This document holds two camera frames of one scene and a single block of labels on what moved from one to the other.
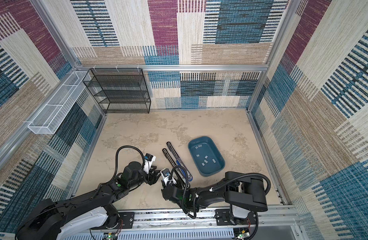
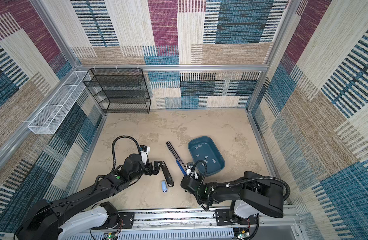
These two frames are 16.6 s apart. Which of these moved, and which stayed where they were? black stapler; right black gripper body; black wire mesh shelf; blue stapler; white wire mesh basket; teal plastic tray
Moved: right black gripper body; black stapler
Stayed: black wire mesh shelf; blue stapler; white wire mesh basket; teal plastic tray
